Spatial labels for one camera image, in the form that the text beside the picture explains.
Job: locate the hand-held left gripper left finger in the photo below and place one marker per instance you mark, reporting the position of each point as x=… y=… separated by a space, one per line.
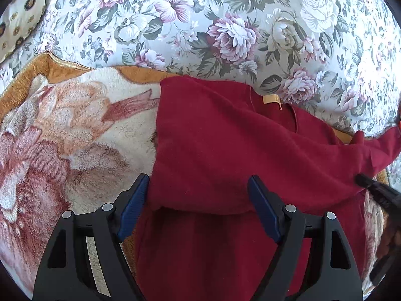
x=135 y=206

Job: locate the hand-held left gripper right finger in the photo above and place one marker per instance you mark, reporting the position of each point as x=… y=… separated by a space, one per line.
x=262 y=208

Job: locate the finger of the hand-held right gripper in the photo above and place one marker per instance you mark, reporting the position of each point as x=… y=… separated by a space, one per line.
x=384 y=268
x=374 y=185

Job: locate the red sweater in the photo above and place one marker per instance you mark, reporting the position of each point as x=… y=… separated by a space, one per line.
x=225 y=150

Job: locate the orange cream plush blanket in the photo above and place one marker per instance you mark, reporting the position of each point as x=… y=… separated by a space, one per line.
x=62 y=138

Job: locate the floral bed cover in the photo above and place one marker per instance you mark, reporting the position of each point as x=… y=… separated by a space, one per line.
x=219 y=28

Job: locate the cream patterned pillow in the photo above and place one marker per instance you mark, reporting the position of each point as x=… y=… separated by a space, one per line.
x=22 y=15

